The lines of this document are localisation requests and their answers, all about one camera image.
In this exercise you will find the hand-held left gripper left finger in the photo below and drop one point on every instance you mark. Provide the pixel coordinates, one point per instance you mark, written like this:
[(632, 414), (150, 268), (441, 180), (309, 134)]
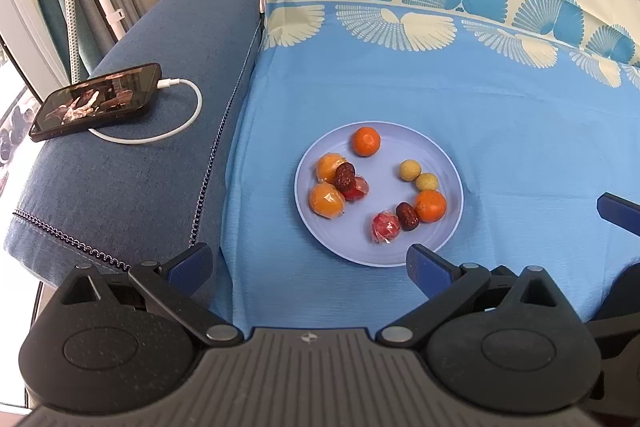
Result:
[(190, 267)]

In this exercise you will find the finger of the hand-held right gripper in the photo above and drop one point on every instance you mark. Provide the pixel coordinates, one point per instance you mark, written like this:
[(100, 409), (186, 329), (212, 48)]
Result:
[(620, 212)]

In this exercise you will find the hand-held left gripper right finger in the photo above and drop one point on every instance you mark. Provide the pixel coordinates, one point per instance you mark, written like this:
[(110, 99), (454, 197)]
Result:
[(425, 269)]

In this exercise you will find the dark red date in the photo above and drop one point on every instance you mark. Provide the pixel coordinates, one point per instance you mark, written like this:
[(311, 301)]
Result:
[(406, 217), (344, 176)]

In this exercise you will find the red fruit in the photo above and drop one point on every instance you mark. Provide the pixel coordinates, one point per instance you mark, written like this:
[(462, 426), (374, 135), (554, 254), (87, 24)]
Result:
[(385, 227), (362, 192)]

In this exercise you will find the plain orange tangerine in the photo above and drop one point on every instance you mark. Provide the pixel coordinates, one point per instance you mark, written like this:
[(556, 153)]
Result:
[(366, 142), (430, 206)]

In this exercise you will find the yellow-green round fruit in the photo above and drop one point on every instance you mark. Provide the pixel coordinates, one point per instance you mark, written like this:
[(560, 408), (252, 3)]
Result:
[(409, 170), (426, 182)]

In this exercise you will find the light blue round plate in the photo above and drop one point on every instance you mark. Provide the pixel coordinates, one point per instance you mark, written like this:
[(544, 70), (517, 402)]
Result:
[(380, 177)]

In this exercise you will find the orange fruit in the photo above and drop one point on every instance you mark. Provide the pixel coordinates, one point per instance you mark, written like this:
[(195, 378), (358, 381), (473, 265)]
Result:
[(326, 201), (327, 166)]

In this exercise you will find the blue fan-print cloth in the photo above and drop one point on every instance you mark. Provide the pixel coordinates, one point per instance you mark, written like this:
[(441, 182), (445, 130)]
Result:
[(500, 107)]

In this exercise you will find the black smartphone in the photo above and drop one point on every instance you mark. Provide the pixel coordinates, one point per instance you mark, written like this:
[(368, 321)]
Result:
[(90, 104)]

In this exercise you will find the white dotted fabric strip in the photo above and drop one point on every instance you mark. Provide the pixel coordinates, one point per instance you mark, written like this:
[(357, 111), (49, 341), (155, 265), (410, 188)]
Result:
[(69, 7)]

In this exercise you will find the white window frame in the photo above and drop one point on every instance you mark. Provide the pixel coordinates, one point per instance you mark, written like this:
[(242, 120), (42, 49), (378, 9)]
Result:
[(20, 17)]

